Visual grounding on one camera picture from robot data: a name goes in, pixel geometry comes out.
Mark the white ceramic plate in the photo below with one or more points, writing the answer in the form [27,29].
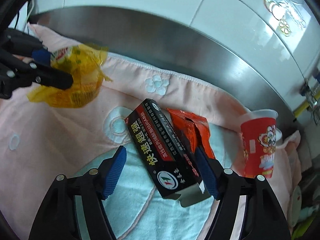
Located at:
[295,207]

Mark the orange snack wrapper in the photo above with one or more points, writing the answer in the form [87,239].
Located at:
[192,130]

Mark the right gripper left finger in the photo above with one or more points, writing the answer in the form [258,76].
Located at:
[57,217]

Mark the yellow plastic wrapper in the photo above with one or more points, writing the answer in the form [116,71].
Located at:
[84,63]

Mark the red lion snack cup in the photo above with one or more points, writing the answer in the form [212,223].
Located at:
[258,131]

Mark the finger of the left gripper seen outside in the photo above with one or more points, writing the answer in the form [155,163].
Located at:
[47,76]

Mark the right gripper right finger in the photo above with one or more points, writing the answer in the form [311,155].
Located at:
[263,215]

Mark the metal water valve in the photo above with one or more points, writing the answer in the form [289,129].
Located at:
[311,95]

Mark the black cardboard box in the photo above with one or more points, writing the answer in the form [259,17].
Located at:
[169,164]

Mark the pink airplane towel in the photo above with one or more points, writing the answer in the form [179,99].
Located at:
[38,142]

